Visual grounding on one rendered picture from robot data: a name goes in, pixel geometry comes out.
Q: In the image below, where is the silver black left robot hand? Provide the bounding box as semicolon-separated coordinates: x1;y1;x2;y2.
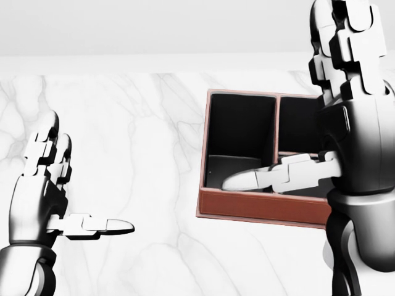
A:
8;110;136;247

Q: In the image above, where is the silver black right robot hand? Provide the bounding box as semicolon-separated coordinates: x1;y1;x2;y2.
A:
221;0;395;195

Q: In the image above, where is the red-brown desk caddy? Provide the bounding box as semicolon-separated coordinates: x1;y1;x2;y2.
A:
196;88;334;231

